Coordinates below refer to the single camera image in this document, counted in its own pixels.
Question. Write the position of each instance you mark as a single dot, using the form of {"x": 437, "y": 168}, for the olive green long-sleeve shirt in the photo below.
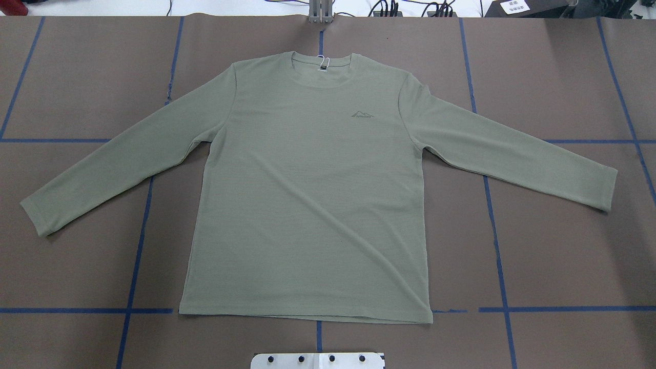
{"x": 312, "y": 200}

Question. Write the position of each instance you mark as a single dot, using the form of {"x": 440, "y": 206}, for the aluminium frame post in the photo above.
{"x": 320, "y": 11}

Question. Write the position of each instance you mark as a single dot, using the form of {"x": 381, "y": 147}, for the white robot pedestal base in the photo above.
{"x": 319, "y": 360}

